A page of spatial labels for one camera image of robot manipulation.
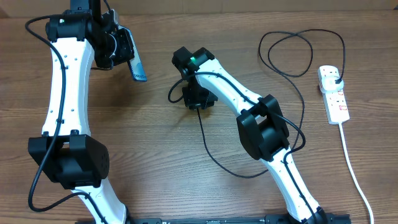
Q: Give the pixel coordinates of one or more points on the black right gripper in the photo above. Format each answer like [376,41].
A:
[194,104]

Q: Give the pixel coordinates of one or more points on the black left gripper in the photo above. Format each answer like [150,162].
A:
[127,50]

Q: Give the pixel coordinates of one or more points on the blue Galaxy smartphone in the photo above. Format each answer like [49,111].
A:
[135,64]

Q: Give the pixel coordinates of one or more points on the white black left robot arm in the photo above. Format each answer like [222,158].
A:
[82,38]

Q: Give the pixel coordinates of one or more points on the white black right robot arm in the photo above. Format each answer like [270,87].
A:
[261,125]

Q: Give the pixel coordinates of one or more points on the white charger plug adapter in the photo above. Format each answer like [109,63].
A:
[330,85]

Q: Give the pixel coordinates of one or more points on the white power strip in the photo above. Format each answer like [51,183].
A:
[335,103]

